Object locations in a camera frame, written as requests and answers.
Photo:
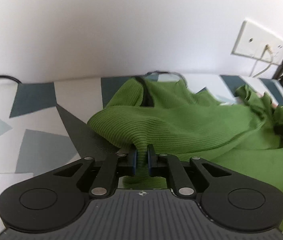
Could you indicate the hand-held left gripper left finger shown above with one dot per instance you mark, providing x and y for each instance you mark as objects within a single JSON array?
[{"x": 133, "y": 162}]

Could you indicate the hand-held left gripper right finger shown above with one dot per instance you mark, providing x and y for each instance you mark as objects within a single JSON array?
[{"x": 151, "y": 162}]

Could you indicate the green ribbed top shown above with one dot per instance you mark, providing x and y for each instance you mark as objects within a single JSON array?
[{"x": 194, "y": 125}]

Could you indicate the geometric printed blanket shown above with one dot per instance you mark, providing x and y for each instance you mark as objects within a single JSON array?
[{"x": 39, "y": 120}]

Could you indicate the white wall socket panel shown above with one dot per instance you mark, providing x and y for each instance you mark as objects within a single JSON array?
[{"x": 246, "y": 40}]

